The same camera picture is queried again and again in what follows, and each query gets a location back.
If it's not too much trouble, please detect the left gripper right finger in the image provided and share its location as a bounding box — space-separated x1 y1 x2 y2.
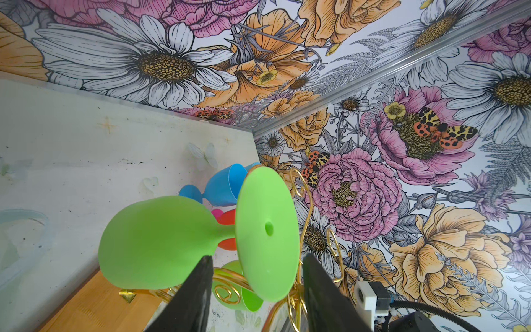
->
303 255 371 332

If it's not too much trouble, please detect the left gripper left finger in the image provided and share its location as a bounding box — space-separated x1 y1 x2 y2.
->
146 256 214 332

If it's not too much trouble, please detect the green wine glass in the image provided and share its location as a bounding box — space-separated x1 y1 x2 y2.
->
212 260 264 312
98 166 300 302

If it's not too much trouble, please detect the red wine glass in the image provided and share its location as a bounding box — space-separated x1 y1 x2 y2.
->
216 209 237 251

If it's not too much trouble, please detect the pink wine glass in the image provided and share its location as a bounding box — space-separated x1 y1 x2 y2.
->
211 209 224 219

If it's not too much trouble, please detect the blue wine glass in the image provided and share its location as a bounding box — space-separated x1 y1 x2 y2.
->
245 162 262 172
178 164 248 207

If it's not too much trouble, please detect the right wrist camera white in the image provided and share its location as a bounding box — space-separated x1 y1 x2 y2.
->
353 281 391 331

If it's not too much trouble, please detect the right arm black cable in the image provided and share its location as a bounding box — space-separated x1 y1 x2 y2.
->
387 300 484 332

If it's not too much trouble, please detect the gold wire rack wooden base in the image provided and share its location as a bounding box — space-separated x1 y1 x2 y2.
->
37 163 345 332

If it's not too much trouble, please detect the right aluminium frame post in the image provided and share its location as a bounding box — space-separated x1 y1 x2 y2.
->
253 1 530 138

